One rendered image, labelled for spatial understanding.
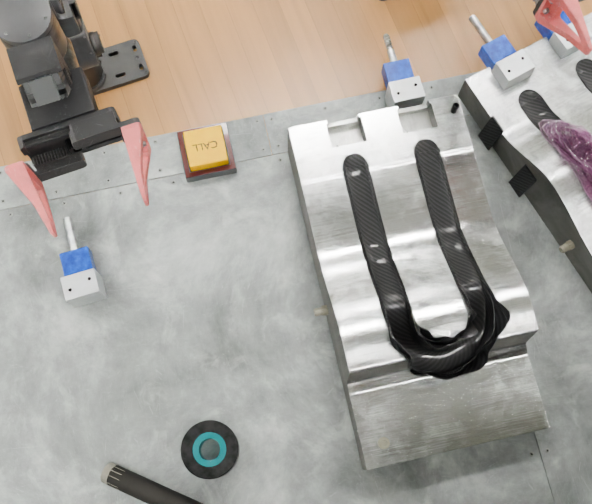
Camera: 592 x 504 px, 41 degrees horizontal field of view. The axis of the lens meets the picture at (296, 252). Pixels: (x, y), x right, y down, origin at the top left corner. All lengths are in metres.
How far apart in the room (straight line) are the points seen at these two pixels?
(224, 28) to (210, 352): 0.54
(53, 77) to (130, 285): 0.51
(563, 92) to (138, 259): 0.70
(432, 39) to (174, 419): 0.74
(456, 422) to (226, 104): 0.61
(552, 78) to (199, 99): 0.56
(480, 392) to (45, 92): 0.70
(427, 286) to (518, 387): 0.19
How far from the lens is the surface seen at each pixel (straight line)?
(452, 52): 1.37
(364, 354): 1.05
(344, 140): 1.21
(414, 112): 1.23
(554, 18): 0.97
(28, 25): 0.82
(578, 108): 1.31
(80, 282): 1.18
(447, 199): 1.17
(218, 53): 1.34
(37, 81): 0.78
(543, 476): 1.23
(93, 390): 1.21
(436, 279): 1.10
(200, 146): 1.23
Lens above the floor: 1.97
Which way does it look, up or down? 75 degrees down
